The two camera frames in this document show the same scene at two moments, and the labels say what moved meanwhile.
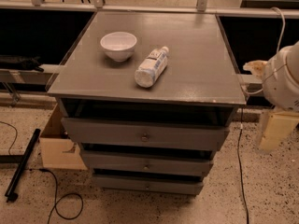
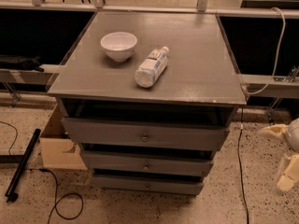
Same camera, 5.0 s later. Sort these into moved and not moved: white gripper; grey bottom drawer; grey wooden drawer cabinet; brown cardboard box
Moved: white gripper
Not moved: grey bottom drawer; brown cardboard box; grey wooden drawer cabinet
